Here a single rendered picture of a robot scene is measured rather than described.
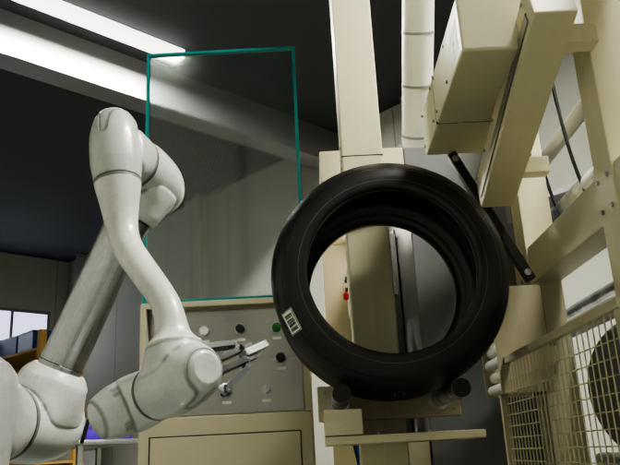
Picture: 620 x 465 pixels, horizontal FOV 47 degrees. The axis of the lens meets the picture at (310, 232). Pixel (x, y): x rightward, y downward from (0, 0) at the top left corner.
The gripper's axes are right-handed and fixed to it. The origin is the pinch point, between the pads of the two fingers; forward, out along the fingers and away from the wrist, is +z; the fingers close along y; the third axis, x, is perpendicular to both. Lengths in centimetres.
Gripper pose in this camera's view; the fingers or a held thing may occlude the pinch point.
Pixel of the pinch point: (254, 350)
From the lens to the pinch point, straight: 163.1
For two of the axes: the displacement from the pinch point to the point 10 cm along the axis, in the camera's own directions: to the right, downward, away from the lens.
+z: 6.3, -1.9, 7.5
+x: 5.5, -5.7, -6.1
